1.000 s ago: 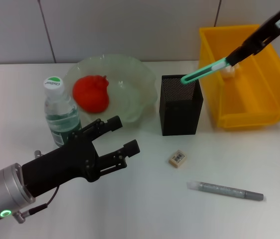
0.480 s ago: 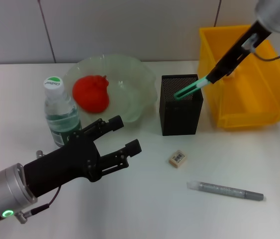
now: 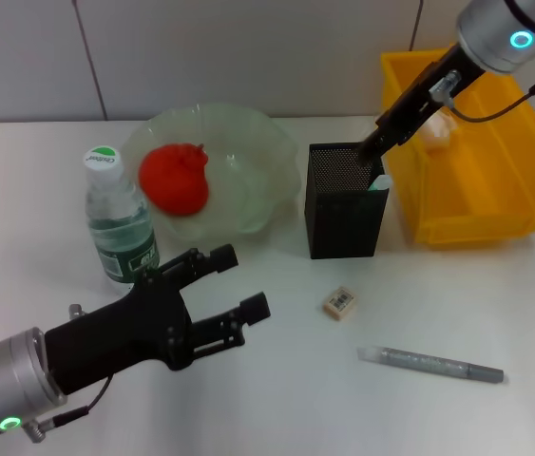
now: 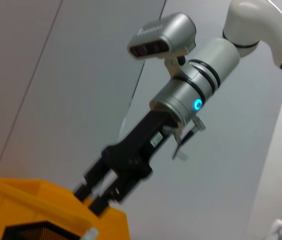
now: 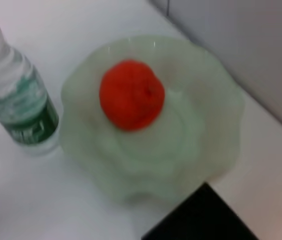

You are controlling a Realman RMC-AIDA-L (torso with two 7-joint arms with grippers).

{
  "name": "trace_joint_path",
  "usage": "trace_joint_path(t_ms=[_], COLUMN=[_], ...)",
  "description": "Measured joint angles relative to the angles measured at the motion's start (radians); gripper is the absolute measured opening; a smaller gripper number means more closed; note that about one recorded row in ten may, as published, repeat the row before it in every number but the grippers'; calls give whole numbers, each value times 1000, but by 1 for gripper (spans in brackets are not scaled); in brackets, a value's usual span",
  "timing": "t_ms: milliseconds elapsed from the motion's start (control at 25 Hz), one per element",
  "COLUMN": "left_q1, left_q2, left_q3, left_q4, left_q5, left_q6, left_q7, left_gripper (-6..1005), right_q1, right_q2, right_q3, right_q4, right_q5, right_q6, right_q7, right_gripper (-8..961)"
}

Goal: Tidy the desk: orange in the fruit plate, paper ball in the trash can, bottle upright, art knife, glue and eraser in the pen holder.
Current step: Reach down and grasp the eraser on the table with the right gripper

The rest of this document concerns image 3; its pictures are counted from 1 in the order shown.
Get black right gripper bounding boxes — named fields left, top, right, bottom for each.
left=355, top=44, right=486, bottom=165

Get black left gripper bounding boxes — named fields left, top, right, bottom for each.
left=44, top=243, right=273, bottom=396

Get white paper ball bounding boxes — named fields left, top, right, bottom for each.
left=421, top=111, right=458, bottom=152

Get green utility knife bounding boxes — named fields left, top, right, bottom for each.
left=367, top=174, right=393, bottom=193

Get orange fruit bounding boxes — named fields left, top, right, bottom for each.
left=137, top=142, right=211, bottom=218

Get clear green-label water bottle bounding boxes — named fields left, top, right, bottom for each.
left=83, top=145, right=162, bottom=296

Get beige eraser with barcode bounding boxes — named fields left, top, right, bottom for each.
left=321, top=285, right=359, bottom=320

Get silver glitter pen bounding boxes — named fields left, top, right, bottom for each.
left=355, top=345, right=505, bottom=385

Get black mesh pen holder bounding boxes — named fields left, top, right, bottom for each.
left=303, top=141, right=391, bottom=260

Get green glass fruit plate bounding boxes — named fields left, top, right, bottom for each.
left=122, top=103, right=302, bottom=246

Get yellow plastic bin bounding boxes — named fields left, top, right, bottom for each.
left=379, top=46, right=535, bottom=249

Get left arm connector cable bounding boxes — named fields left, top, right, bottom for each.
left=22, top=372, right=115, bottom=446

